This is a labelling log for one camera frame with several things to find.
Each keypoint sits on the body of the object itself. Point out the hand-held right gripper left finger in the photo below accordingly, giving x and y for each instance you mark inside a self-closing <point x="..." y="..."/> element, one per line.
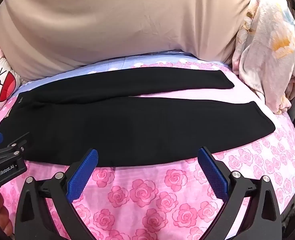
<point x="83" y="175"/>

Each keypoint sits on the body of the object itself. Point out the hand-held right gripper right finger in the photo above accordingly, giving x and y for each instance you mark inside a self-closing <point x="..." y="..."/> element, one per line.
<point x="212" y="173"/>

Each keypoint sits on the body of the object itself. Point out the black pants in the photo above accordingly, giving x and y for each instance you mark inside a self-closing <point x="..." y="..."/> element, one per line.
<point x="137" y="130"/>

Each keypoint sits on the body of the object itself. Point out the person's left hand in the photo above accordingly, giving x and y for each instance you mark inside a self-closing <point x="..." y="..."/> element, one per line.
<point x="1" y="212"/>

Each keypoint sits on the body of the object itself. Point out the cat face pillow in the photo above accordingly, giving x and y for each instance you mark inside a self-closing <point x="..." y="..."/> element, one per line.
<point x="0" y="85"/>

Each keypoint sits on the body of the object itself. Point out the pink rose bedsheet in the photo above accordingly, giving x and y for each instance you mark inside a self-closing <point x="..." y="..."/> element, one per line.
<point x="147" y="200"/>

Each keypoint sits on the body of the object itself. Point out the floral fleece blanket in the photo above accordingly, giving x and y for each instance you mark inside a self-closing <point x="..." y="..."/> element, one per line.
<point x="267" y="55"/>

